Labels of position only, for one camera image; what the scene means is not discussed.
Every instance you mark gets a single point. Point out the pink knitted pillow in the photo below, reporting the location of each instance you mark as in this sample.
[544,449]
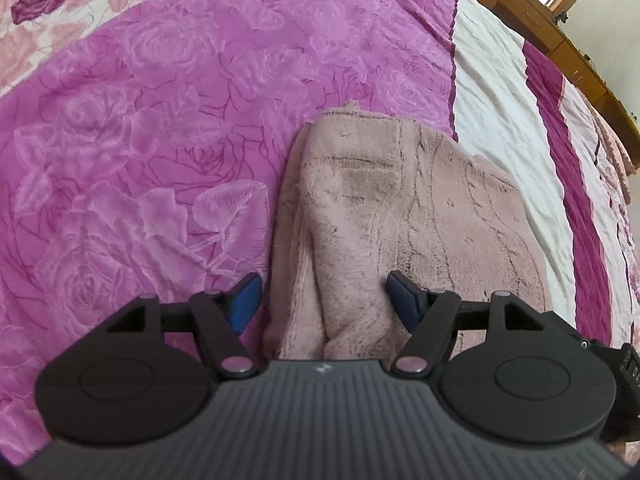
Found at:
[619,167]

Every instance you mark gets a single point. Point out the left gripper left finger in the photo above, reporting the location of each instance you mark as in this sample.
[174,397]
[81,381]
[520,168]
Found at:
[148,369]

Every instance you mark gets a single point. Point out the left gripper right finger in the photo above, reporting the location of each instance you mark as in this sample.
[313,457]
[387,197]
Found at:
[499,366]

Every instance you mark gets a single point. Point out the purple striped floral bedspread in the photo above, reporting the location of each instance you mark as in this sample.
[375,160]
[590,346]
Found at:
[144,145]

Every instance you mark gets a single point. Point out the wooden cabinet along wall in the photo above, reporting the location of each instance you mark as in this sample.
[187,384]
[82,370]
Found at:
[534,22]

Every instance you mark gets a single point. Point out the pink knitted sweater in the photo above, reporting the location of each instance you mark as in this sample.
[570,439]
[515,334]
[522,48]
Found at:
[366,194]

